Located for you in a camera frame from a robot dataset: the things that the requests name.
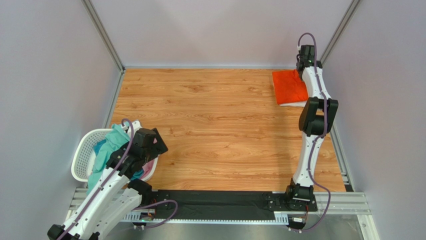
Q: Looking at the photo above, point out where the teal t-shirt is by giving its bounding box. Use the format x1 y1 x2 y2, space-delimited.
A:
86 124 130 195

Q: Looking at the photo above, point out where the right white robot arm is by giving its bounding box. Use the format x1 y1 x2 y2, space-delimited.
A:
285 45 339 211

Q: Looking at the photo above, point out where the orange t-shirt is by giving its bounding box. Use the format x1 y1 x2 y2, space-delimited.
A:
272 69 310 105

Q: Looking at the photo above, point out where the folded white t-shirt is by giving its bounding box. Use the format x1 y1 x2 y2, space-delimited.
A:
272 70 312 108

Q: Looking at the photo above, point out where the pink t-shirt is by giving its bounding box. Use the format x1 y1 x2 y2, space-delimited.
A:
140 157 159 182

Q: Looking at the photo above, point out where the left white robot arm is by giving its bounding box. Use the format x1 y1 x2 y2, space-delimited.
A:
47 128 168 240

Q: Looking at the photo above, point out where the white laundry basket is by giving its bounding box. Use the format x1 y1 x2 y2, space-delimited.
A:
71 128 159 183

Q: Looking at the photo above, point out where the aluminium rail frame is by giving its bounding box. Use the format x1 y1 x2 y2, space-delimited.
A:
48 182 379 240

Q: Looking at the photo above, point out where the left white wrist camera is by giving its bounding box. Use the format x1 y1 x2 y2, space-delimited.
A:
120 120 143 137

